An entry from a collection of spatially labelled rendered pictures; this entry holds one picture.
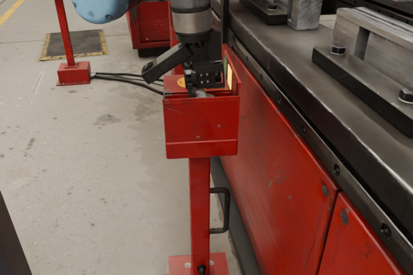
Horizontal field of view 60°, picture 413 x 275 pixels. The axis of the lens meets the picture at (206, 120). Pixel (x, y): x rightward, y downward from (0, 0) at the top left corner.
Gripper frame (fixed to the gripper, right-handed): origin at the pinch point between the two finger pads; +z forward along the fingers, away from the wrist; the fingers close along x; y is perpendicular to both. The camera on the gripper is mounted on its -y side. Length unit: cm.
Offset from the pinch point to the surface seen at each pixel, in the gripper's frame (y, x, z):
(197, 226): -2.5, 2.6, 36.2
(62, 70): -92, 191, 53
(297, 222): 17.7, -20.6, 14.4
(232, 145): 7.8, -4.8, 5.1
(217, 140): 4.7, -4.6, 3.3
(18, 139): -101, 115, 64
